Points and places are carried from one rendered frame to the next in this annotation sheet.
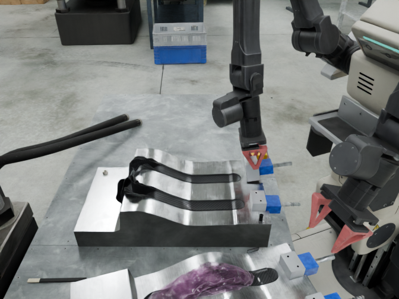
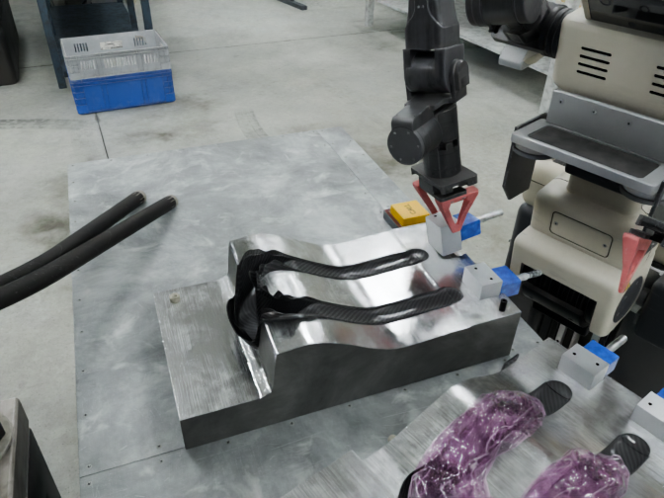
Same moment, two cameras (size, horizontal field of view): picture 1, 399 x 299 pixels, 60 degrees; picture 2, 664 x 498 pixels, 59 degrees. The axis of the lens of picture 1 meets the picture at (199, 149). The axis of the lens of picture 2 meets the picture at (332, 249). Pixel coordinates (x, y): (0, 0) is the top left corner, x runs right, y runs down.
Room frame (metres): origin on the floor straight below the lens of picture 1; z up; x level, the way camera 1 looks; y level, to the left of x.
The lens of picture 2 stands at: (0.09, 0.32, 1.46)
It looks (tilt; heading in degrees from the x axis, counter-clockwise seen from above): 36 degrees down; 338
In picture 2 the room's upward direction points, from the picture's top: 2 degrees clockwise
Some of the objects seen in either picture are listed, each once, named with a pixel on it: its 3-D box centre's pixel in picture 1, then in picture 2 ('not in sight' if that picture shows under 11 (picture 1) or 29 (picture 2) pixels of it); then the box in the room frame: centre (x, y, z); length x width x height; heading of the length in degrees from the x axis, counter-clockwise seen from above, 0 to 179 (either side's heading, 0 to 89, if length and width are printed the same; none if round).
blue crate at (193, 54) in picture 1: (180, 48); (121, 81); (4.02, 0.23, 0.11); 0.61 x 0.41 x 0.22; 92
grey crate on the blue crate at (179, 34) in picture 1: (179, 34); (116, 53); (4.01, 0.23, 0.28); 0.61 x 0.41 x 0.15; 92
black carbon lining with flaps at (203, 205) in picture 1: (179, 183); (344, 282); (0.71, 0.05, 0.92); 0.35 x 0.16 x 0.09; 90
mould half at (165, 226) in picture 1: (174, 194); (330, 305); (0.72, 0.07, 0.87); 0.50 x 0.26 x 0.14; 90
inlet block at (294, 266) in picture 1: (309, 263); (599, 357); (0.50, -0.26, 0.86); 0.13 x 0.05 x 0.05; 107
